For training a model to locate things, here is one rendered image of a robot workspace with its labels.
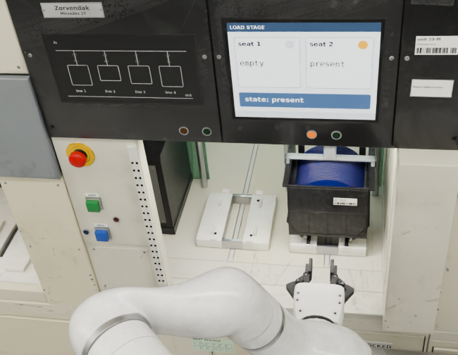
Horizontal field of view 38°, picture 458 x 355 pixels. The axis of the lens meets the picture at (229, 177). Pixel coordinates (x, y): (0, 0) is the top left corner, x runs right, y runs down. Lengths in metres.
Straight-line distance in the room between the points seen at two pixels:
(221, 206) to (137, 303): 1.11
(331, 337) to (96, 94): 0.69
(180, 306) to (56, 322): 1.17
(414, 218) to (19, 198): 0.94
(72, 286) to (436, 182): 1.02
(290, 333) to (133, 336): 0.27
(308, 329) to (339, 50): 0.51
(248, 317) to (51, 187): 0.83
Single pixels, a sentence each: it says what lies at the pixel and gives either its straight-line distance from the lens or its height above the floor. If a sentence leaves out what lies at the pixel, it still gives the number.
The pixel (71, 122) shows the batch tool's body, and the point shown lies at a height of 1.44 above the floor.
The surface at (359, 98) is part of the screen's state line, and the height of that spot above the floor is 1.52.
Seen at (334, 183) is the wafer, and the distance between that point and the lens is 1.75.
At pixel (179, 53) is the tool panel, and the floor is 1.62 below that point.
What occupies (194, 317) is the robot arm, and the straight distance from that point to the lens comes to 0.90.
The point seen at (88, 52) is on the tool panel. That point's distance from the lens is 1.38.
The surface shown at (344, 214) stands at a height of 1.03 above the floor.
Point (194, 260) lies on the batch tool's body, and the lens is 1.91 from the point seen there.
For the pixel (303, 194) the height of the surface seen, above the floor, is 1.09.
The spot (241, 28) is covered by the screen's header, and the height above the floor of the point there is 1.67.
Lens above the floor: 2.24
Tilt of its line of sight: 39 degrees down
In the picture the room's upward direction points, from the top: 6 degrees counter-clockwise
